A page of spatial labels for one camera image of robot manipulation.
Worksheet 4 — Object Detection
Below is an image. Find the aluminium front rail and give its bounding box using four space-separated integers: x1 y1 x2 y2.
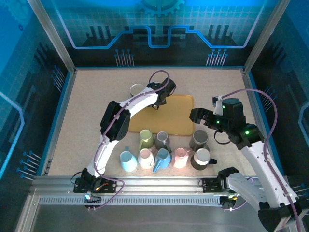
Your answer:
31 175 264 197

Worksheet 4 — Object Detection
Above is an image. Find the black mug white base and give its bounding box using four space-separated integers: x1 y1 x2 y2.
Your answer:
190 147 218 171

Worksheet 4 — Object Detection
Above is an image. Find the light blue mug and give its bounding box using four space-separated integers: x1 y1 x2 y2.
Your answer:
119 146 138 172

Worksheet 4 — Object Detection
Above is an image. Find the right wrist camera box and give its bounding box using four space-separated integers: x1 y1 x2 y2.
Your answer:
211 95 224 116

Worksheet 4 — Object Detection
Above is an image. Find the aluminium frame post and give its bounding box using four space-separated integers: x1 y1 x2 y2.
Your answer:
242 0 290 73
13 190 41 232
27 0 78 73

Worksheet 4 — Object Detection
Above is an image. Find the dark grey mug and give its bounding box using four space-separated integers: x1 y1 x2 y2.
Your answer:
189 129 210 152

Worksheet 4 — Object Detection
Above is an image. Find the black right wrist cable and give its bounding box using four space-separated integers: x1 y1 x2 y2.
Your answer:
213 130 232 145

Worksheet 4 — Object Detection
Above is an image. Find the pale pink mug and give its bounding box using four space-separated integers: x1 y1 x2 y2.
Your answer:
138 148 155 170

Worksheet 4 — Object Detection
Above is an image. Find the slotted grey cable duct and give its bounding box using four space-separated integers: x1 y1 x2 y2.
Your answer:
37 196 223 206

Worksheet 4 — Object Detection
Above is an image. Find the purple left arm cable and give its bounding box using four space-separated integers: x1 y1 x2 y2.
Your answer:
70 70 171 211

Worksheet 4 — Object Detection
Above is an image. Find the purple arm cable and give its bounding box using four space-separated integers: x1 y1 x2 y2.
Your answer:
218 88 302 232
70 70 171 211

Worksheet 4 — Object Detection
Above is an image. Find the aluminium side rail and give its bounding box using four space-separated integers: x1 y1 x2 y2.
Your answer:
40 69 78 176
241 69 278 176

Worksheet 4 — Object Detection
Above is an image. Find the light green mug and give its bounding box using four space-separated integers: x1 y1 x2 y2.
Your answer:
139 129 155 150

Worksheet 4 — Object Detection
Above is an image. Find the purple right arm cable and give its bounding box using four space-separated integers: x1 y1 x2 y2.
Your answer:
218 88 302 232

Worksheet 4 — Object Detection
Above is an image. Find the yellow plastic tray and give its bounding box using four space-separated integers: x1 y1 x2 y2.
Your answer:
127 93 195 136

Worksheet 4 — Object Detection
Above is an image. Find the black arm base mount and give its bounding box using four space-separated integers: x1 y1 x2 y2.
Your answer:
73 177 119 194
201 177 224 194

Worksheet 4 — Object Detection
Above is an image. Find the dark green mug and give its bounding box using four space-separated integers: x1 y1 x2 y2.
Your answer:
129 83 145 97

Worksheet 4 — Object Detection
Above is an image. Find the steel sheet panel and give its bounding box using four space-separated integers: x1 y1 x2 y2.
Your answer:
31 205 264 232

